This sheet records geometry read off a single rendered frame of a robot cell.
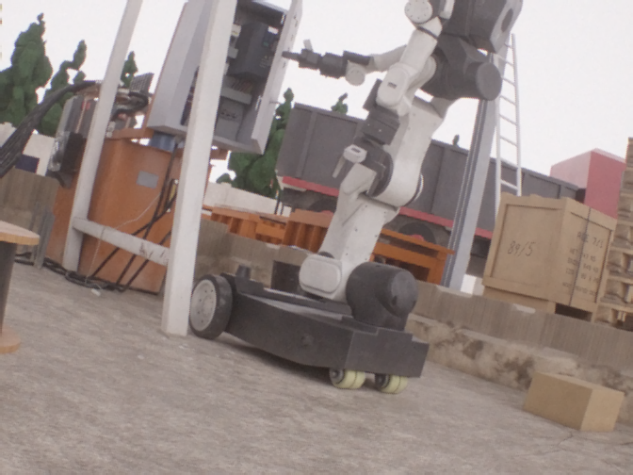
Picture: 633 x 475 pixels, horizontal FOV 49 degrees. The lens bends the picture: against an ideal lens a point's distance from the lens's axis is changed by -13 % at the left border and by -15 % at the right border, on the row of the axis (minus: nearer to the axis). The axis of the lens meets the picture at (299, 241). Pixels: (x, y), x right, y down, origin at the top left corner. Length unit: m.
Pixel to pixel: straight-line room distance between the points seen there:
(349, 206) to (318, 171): 8.89
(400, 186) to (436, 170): 9.08
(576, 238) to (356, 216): 3.21
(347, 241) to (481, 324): 1.25
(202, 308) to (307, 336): 0.47
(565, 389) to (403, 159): 0.90
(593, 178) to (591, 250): 6.69
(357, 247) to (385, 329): 0.32
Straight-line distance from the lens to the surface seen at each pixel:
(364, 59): 2.63
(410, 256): 5.61
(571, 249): 5.30
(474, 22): 2.22
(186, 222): 2.31
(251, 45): 3.01
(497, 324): 3.35
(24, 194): 4.97
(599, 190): 12.12
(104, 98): 3.37
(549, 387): 2.50
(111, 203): 3.27
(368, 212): 2.31
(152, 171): 3.34
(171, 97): 2.84
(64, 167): 3.70
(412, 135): 2.25
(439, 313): 3.63
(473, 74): 2.10
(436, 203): 11.22
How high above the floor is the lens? 0.33
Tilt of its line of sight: 1 degrees up
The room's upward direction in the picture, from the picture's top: 14 degrees clockwise
